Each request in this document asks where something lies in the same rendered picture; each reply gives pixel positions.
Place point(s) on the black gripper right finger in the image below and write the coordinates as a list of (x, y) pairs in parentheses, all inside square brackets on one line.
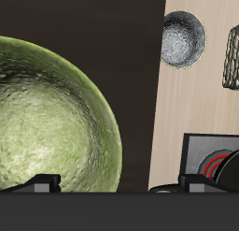
[(194, 183)]

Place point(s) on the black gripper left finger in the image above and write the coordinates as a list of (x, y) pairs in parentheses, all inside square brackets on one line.
[(43, 182)]

